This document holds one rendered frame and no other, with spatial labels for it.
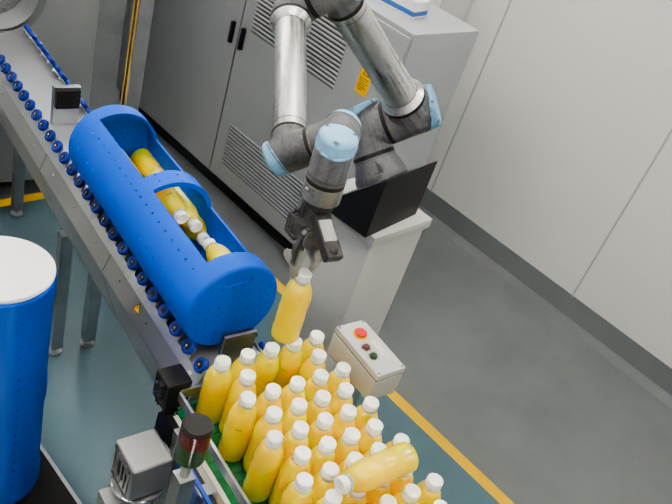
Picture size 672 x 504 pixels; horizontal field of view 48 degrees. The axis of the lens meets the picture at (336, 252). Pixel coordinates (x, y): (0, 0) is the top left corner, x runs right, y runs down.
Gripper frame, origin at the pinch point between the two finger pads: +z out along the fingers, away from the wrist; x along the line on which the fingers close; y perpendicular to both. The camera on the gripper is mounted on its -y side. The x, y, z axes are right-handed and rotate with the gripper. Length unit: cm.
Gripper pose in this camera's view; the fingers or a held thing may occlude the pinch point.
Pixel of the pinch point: (303, 274)
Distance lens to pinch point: 179.2
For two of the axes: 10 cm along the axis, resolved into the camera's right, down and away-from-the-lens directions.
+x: -7.9, 1.4, -6.0
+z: -2.7, 8.0, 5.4
